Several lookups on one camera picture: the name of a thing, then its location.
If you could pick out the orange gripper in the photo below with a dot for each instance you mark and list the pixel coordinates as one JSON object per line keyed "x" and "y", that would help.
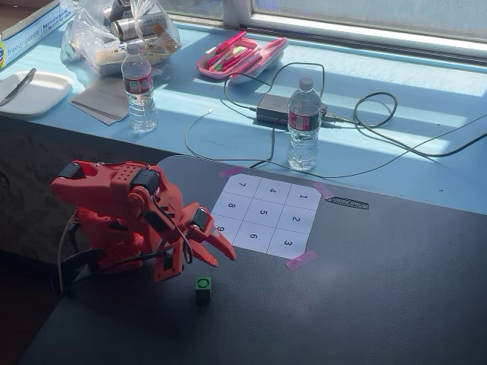
{"x": 207, "y": 236}

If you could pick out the black striped strip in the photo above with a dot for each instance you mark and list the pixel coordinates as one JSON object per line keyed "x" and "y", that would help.
{"x": 348, "y": 203}

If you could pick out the grey plastic knife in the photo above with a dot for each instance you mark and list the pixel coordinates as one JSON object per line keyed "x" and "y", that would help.
{"x": 19, "y": 85}

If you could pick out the clear plastic bag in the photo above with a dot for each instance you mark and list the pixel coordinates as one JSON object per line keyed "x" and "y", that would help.
{"x": 91, "y": 42}

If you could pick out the pink tape piece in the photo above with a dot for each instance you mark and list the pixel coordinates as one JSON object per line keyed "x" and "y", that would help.
{"x": 322, "y": 189}
{"x": 230, "y": 172}
{"x": 301, "y": 261}

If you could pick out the green cube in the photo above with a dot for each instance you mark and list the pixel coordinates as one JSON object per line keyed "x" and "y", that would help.
{"x": 202, "y": 292}

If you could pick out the grey napkin stack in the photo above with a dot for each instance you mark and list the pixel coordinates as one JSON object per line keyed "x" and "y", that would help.
{"x": 104, "y": 100}

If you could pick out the printed food box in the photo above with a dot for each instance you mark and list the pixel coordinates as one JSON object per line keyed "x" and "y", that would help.
{"x": 114, "y": 59}

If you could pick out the pink pencil case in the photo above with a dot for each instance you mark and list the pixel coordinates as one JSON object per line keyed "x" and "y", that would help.
{"x": 228, "y": 66}

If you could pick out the silver can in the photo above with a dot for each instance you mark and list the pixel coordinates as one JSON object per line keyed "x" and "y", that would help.
{"x": 141, "y": 24}

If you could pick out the clear water bottle red label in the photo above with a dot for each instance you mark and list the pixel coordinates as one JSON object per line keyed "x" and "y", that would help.
{"x": 303, "y": 129}
{"x": 140, "y": 91}

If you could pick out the black power adapter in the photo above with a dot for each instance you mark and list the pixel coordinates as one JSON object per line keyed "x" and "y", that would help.
{"x": 272, "y": 106}

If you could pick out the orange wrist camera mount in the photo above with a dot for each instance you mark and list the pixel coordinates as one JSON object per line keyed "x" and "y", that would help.
{"x": 167, "y": 266}

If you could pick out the detergent cardboard box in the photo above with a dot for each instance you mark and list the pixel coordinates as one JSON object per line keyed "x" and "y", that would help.
{"x": 23, "y": 36}

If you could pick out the white numbered grid paper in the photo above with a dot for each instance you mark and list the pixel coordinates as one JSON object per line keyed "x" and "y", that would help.
{"x": 266, "y": 213}

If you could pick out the window frame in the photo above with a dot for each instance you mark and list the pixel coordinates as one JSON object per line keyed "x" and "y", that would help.
{"x": 365, "y": 26}

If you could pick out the pink marker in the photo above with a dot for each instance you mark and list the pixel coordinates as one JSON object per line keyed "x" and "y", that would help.
{"x": 231, "y": 40}

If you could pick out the white foam plate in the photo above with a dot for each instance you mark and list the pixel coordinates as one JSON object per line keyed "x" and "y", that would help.
{"x": 42, "y": 93}

